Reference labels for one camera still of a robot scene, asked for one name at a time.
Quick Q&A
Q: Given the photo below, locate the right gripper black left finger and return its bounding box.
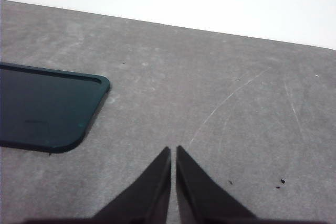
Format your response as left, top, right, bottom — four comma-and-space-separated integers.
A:
90, 146, 172, 224

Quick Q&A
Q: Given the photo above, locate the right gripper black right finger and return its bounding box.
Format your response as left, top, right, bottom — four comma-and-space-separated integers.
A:
176, 145, 259, 224

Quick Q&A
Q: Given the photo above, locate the dark green rectangular tray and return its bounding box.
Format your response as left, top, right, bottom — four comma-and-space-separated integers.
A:
0, 62, 111, 154

